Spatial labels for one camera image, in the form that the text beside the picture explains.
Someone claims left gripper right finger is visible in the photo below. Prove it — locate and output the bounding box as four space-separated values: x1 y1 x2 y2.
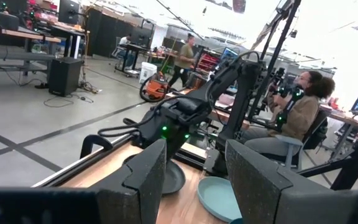
224 139 358 224

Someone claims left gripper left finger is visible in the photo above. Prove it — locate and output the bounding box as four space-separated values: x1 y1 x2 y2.
0 138 168 224

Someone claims black plate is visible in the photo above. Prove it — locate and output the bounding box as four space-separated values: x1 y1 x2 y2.
122 153 186 195

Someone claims light blue plate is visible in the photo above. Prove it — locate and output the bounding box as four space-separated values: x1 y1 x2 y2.
196 176 243 224

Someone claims orange shop vacuum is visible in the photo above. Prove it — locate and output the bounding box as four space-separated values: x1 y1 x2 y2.
139 72 170 103

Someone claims white bucket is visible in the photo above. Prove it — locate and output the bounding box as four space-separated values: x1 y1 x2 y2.
139 61 158 85

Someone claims standing person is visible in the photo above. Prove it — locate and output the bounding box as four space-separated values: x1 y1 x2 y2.
167 33 196 89

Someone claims red storage bins rack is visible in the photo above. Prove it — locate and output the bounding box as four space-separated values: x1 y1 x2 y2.
196 52 222 74

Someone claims grey office chair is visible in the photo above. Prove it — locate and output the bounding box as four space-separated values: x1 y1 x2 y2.
261 108 329 172

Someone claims black desk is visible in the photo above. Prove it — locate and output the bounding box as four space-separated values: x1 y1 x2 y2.
115 42 151 75

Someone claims seated person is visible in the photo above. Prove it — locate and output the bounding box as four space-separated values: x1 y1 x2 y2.
237 70 336 157

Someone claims black slanted rig strut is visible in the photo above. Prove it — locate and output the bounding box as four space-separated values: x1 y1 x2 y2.
297 113 358 191

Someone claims person at desk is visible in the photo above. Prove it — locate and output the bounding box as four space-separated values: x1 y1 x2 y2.
117 34 134 60

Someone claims black speaker box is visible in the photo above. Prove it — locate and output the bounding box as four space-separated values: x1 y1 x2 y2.
48 56 83 97

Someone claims black computer monitor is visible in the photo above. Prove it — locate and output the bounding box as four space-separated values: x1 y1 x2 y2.
57 0 81 26

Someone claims long wooden workbench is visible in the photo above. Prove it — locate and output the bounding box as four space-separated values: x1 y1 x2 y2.
0 24 62 76

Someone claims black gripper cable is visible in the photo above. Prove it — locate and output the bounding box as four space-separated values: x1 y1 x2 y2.
97 95 204 138

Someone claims black curved table bracket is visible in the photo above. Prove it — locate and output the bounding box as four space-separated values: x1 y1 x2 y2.
80 134 114 160

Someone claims black rig frame post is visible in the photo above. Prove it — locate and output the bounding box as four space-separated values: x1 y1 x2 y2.
246 0 303 123

